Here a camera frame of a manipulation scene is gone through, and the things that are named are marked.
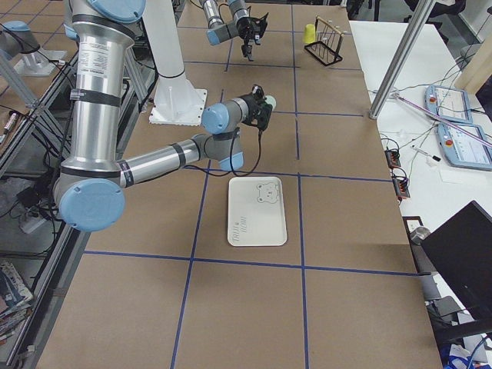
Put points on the black wire cup rack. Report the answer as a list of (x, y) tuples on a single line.
[(329, 39)]

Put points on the aluminium frame post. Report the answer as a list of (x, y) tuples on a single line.
[(413, 29)]

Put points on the cream bear tray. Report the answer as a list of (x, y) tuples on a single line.
[(256, 215)]

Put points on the green cup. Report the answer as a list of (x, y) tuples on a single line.
[(269, 99)]

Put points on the teach pendant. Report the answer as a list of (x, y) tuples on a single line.
[(461, 150), (450, 103)]

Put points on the metal cup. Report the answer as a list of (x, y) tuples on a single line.
[(419, 234)]

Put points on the upper teach pendant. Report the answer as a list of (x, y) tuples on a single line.
[(450, 103)]

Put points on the yellow cup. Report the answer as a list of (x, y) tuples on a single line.
[(309, 35)]

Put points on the grabber reaching stick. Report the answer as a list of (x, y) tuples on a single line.
[(441, 120)]

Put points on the lower teach pendant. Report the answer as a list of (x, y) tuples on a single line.
[(461, 150)]

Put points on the black laptop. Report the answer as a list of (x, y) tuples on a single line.
[(460, 251)]

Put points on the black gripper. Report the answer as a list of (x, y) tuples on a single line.
[(244, 28), (253, 105)]

